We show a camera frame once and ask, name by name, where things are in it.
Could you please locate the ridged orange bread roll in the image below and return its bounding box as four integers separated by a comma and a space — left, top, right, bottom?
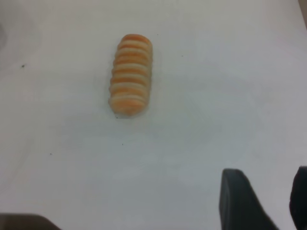
107, 33, 154, 118

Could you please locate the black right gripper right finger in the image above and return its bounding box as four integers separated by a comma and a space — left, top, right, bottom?
289, 165, 307, 230

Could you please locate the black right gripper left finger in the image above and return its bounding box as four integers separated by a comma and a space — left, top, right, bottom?
218, 168, 280, 230

